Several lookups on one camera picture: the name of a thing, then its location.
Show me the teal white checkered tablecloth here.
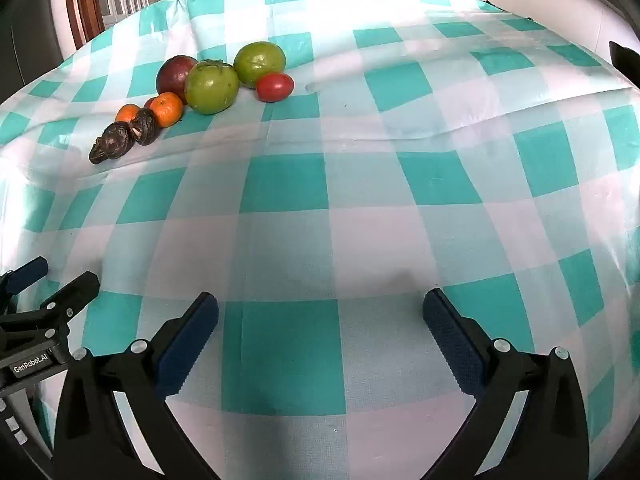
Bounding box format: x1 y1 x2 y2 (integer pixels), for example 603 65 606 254
0 0 640 480

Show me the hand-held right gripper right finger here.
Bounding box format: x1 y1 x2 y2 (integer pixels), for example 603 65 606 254
422 287 588 480

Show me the black refrigerator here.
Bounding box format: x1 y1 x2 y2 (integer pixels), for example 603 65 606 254
0 35 63 106

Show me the wooden glass door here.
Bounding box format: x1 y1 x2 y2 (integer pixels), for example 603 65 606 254
64 0 243 48

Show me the smooth green tomato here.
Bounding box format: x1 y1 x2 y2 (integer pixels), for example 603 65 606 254
233 41 287 89

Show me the green tomato with calyx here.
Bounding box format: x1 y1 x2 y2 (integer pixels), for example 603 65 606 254
184 59 240 115

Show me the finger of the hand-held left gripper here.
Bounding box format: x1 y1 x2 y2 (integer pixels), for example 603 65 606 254
0 271 101 341
0 256 49 302

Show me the large orange tangerine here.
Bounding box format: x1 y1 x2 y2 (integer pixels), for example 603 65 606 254
150 92 184 128

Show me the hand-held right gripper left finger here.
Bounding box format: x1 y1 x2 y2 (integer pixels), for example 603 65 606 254
52 291 221 480

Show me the dark red apple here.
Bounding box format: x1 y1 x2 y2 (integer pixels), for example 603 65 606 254
156 55 199 106

